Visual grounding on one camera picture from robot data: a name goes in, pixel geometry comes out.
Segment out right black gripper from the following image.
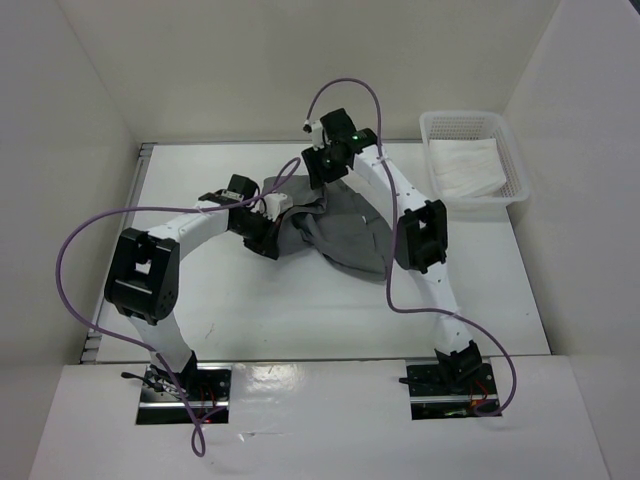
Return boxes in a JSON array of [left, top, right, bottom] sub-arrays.
[[300, 140, 349, 190]]

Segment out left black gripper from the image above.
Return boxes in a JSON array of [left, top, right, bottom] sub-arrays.
[[230, 210, 281, 260]]

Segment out grey pleated skirt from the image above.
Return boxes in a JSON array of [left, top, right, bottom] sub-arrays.
[[277, 176, 391, 282]]

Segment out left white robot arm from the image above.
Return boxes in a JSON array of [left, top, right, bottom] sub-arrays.
[[105, 175, 293, 400]]

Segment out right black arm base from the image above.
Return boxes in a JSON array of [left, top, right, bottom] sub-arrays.
[[399, 361, 500, 420]]

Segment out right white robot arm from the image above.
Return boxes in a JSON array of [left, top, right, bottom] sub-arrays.
[[302, 108, 482, 393]]

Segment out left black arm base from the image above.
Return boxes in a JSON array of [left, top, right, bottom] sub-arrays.
[[121, 363, 232, 425]]

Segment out white folded cloth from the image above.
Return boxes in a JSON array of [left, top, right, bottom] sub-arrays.
[[429, 138, 507, 198]]

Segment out white plastic basket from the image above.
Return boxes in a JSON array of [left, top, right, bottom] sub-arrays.
[[419, 110, 530, 211]]

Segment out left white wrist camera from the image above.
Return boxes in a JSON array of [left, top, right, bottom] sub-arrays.
[[253, 192, 293, 222]]

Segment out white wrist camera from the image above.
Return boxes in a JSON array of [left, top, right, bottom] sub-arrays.
[[253, 192, 293, 222], [303, 119, 328, 151]]

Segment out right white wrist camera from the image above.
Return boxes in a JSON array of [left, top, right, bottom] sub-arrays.
[[303, 119, 328, 151]]

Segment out aluminium table edge rail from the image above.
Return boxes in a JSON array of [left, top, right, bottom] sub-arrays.
[[79, 142, 159, 364]]

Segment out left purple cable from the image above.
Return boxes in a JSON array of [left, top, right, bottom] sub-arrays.
[[54, 158, 301, 459]]

